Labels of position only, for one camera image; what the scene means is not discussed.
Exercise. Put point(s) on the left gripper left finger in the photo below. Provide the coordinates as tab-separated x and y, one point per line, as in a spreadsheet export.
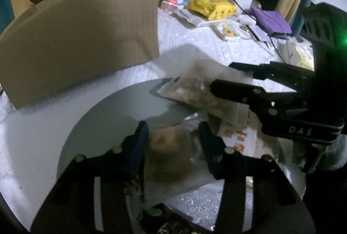
120	164

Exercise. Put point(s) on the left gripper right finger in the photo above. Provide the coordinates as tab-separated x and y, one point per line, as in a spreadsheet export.
225	162

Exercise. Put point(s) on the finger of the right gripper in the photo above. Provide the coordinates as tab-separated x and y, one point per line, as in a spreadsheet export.
285	74
258	100

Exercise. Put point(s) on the brown bread package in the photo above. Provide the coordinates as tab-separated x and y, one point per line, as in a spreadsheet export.
175	162

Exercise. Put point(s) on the clear bag of nuts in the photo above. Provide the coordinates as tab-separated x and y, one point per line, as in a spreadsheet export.
193	88

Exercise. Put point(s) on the yellow tissue box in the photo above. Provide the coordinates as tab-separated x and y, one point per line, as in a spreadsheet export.
297	54

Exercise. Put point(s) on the clear plastic packet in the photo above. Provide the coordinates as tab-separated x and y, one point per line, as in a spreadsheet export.
200	206

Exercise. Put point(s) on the grey round mat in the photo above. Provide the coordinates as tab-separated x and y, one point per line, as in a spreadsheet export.
117	116

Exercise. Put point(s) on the capybara sticker packet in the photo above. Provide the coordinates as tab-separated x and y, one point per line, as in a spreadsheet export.
226	32

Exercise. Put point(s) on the white power strip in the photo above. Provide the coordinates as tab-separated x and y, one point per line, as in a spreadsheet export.
170	7

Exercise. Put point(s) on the open cardboard box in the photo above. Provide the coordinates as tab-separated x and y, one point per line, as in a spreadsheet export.
56	44

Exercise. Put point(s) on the teal curtain left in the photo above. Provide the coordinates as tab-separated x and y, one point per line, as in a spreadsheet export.
6	14

